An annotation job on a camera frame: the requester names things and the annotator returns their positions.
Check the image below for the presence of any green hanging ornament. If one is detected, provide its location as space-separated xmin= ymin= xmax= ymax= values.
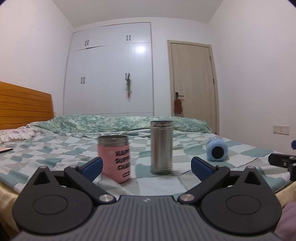
xmin=125 ymin=73 xmax=132 ymax=100

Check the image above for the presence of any green floral quilt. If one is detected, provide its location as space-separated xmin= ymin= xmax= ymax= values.
xmin=27 ymin=114 xmax=212 ymax=136

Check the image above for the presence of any white wall switch panel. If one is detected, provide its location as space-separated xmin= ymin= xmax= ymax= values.
xmin=273 ymin=126 xmax=290 ymax=135

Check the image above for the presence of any orange wooden headboard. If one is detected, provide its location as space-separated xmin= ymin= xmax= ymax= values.
xmin=0 ymin=82 xmax=54 ymax=130

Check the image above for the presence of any black door handle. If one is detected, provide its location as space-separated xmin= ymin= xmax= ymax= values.
xmin=175 ymin=92 xmax=184 ymax=100

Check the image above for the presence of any white wardrobe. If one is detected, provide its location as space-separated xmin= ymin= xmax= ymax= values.
xmin=63 ymin=23 xmax=154 ymax=116

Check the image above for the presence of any frilled floral pillow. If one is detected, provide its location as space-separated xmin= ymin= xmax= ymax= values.
xmin=0 ymin=126 xmax=44 ymax=144

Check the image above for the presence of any tall stainless steel cup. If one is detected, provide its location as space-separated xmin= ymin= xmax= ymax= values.
xmin=151 ymin=120 xmax=173 ymax=175

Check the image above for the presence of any light blue steel cup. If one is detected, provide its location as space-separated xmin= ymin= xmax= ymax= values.
xmin=206 ymin=137 xmax=228 ymax=162

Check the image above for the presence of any flat book on bed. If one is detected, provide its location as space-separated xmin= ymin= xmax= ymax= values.
xmin=0 ymin=147 xmax=13 ymax=153

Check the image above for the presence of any pink steel cup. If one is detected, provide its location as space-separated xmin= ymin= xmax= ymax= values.
xmin=98 ymin=135 xmax=130 ymax=183

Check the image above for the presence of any light wooden door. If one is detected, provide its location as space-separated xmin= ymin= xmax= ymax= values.
xmin=167 ymin=40 xmax=220 ymax=134

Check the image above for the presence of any checkered green bed sheet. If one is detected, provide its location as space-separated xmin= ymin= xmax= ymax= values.
xmin=1 ymin=131 xmax=290 ymax=196

